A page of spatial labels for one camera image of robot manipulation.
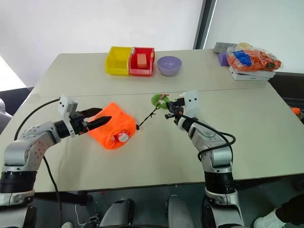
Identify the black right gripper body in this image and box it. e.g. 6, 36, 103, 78
174, 97, 186, 114

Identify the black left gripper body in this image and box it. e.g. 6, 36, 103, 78
68, 111, 90, 137

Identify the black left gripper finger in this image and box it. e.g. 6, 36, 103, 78
80, 107, 103, 119
86, 115, 113, 132

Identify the orange fabric pouch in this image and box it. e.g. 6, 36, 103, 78
87, 102, 139, 151

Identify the green fuzzy ring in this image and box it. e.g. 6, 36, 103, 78
151, 93, 172, 110

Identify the purple bowl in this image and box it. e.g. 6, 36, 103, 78
156, 56, 183, 77

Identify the red plastic bin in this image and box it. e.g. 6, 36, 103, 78
129, 47, 156, 77

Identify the yellow plastic bin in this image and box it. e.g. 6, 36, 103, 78
104, 46, 133, 76

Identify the orange block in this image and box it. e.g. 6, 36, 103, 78
136, 53, 148, 70

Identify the purple cup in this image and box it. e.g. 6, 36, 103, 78
218, 51, 230, 67

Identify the grey grid tray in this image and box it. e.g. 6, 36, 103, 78
212, 42, 238, 54

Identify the black bar under table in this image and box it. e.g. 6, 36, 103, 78
33, 190, 89, 206

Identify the grey clothed bystander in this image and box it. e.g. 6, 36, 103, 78
0, 98, 13, 135

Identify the blue item in bag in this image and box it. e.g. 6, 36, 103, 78
232, 50, 253, 67

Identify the white flat box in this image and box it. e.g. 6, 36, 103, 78
228, 66, 277, 82

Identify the clear bag of orange items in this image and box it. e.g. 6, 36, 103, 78
226, 46, 285, 72

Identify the dark rounded robot leg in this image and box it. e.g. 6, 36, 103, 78
98, 198, 135, 228
165, 194, 196, 228

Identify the white shoe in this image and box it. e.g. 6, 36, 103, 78
253, 208, 286, 228

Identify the black trouser leg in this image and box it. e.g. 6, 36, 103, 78
275, 192, 304, 227

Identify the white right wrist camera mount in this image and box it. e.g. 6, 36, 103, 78
182, 90, 200, 119

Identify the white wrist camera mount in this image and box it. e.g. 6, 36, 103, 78
57, 94, 79, 121
182, 90, 200, 119

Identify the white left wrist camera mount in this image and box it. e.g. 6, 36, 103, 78
57, 94, 79, 121

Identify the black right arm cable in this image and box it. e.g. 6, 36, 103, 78
178, 114, 236, 162

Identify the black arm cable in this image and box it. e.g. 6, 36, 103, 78
178, 114, 236, 162
14, 98, 64, 228

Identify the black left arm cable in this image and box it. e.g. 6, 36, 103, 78
14, 98, 64, 228

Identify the dark window frame post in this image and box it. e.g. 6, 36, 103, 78
192, 0, 218, 50

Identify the thin white cable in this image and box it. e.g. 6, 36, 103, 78
75, 203, 89, 226

